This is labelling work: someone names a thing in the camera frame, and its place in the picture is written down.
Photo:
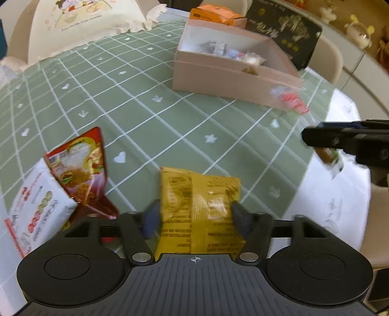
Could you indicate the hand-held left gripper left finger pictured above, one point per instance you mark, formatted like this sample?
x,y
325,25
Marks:
x,y
152,218

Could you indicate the cream printed pillow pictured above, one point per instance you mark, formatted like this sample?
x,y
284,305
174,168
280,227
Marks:
x,y
82,21

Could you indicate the black box with gold print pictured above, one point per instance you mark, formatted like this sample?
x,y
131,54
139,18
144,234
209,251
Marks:
x,y
282,27

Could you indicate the red snack packet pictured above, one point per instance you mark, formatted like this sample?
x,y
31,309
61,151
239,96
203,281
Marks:
x,y
82,164

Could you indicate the white cabinet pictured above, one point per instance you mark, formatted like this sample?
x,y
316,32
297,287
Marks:
x,y
358,70

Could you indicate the pink cardboard box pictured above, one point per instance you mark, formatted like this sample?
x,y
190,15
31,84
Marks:
x,y
212,76

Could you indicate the beige chair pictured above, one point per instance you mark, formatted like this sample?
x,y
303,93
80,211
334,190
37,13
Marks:
x,y
329,57
18,36

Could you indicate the small red white packet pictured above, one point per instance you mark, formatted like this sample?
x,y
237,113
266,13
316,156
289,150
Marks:
x,y
291,100

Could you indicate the blue white wrapped snack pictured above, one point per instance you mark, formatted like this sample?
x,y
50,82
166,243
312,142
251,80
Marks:
x,y
235,54

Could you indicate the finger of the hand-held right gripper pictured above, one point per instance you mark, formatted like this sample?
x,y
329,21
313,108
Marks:
x,y
358,124
334,138

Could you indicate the brown green snack packet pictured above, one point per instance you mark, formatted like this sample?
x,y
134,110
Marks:
x,y
331,161

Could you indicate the white snack packet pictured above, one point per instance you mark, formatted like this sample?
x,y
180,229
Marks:
x,y
36,206

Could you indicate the yellow snack packet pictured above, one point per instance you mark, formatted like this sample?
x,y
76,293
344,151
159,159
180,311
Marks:
x,y
197,200

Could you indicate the grey wrapped snack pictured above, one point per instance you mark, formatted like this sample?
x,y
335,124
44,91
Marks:
x,y
212,47

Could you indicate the wooden shelf with figurines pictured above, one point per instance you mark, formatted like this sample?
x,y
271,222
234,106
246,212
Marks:
x,y
358,27

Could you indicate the blue rectangular object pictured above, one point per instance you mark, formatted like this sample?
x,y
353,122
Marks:
x,y
3,39

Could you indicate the cream round wrapped snack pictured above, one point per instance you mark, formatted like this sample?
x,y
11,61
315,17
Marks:
x,y
253,58

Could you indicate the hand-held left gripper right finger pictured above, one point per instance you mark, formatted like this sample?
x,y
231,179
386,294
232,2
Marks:
x,y
240,218

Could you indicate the orange snack packet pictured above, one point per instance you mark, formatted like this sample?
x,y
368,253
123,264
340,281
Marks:
x,y
218,13

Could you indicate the brown wrapped snack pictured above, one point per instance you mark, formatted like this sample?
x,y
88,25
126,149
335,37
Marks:
x,y
250,70

